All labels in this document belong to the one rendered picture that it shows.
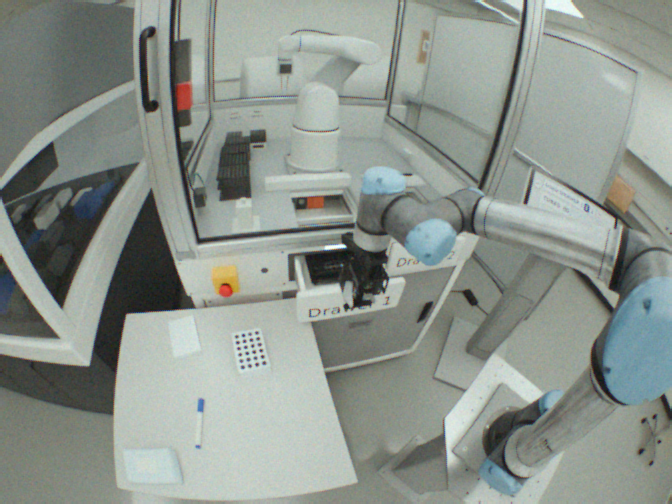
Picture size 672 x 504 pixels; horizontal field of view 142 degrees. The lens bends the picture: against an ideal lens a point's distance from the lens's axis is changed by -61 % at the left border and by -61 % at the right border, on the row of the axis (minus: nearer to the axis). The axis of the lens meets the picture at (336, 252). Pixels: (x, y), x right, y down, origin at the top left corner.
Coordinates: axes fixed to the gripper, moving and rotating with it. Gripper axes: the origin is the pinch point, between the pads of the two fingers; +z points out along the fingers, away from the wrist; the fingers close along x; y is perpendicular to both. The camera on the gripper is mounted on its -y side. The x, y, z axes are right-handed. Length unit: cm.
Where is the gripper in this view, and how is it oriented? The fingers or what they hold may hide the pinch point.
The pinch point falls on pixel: (354, 297)
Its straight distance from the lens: 73.4
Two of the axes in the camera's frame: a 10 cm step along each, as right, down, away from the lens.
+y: 2.6, 6.6, -7.1
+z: -0.9, 7.5, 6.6
